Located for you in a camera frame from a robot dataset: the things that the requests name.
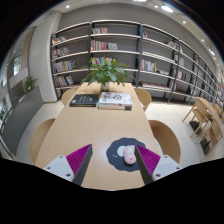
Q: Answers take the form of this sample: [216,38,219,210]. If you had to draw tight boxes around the round ceiling lights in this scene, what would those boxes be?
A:
[64,0,217,56]

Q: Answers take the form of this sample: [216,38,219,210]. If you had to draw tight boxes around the tan wooden round-back chair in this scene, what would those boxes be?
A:
[133,87,153,113]
[29,117,56,165]
[148,119,182,165]
[60,87,80,106]

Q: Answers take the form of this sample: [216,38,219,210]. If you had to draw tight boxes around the light wooden slatted chairs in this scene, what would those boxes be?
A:
[182,97,224,161]

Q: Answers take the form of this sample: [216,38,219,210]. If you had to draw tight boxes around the small green background plant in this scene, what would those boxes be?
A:
[23,75,38,93]

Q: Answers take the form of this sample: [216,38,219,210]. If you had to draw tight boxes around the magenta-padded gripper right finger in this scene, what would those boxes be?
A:
[134,143,183,185]

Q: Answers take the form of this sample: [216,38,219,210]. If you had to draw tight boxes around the black hardcover book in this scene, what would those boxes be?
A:
[69,93,100,108]

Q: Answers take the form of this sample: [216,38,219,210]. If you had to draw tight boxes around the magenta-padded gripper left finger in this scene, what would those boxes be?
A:
[43,143,94,186]

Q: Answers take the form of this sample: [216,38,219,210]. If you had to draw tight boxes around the book with red-white spine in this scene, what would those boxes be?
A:
[97,103,133,111]

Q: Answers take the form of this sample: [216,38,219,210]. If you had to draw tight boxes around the dark cartoon-eyed mouse pad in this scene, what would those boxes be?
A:
[105,137,148,173]

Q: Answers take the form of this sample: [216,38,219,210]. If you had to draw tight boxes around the pale pink computer mouse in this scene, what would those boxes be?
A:
[123,144,138,166]

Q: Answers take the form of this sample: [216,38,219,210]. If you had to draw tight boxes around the grey bookshelf unit with books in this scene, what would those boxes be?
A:
[49,19,224,109]

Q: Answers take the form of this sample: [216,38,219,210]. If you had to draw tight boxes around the green potted plant white pot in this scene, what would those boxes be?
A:
[79,56,136,92]

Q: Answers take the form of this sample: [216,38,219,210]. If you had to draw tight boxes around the white illustrated book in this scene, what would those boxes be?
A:
[98,91,133,108]

